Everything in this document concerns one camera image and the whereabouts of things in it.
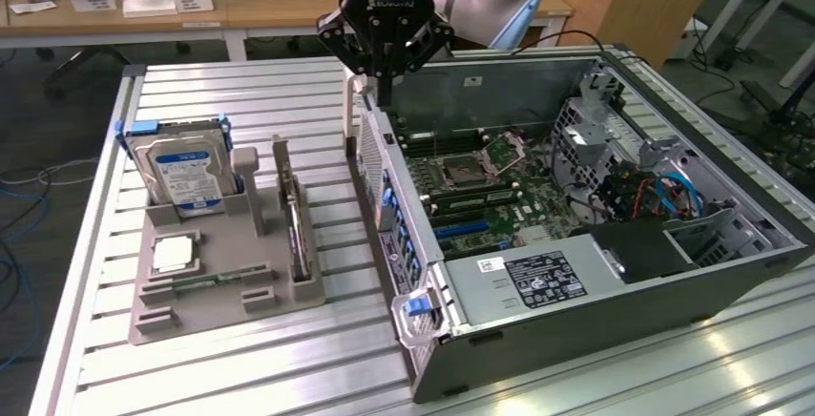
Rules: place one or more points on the grey plastic parts rack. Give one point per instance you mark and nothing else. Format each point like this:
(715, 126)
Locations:
(223, 292)

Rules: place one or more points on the wooden cabinet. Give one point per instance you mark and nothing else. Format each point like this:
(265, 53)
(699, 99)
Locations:
(637, 1)

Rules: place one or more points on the blue expansion slot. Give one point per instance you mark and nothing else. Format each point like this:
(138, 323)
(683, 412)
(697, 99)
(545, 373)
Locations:
(462, 230)

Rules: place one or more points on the hard disk with blue bracket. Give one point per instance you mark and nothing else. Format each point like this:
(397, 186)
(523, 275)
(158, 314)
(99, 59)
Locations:
(184, 172)

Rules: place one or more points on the metal disk bay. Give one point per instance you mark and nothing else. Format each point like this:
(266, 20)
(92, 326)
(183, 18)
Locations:
(593, 144)

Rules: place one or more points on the green RAM stick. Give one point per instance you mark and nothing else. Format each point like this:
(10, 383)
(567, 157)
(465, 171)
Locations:
(204, 281)

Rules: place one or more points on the wooden desk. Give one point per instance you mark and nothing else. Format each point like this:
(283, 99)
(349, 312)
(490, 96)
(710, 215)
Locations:
(127, 25)

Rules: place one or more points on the installed RAM stick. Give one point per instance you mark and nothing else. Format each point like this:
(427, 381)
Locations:
(474, 201)

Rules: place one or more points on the CPU socket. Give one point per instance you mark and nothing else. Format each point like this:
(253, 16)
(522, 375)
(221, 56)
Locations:
(466, 172)

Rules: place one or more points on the black open PC case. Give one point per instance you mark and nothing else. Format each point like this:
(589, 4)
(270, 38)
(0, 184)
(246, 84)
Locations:
(573, 320)

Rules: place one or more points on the black chair base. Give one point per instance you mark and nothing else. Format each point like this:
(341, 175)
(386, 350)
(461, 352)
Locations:
(83, 68)

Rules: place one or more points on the white paper label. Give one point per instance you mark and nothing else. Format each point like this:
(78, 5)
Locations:
(32, 6)

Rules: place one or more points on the grey power supply unit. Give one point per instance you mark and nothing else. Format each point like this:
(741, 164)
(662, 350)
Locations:
(510, 292)

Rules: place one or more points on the white desk frame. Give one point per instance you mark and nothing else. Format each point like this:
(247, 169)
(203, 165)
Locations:
(739, 1)

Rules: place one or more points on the green motherboard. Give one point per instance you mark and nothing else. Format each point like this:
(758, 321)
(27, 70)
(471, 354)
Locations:
(529, 206)

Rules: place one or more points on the blue case latch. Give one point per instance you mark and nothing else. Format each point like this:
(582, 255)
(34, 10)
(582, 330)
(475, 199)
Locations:
(421, 305)

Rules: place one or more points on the silver CPU chip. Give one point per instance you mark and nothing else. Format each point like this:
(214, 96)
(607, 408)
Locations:
(174, 254)

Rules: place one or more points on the graphics card with metal bracket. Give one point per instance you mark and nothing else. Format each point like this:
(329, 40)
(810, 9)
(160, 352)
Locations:
(301, 235)

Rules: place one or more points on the metal socket cover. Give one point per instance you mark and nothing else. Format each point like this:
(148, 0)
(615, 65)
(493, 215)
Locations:
(506, 149)

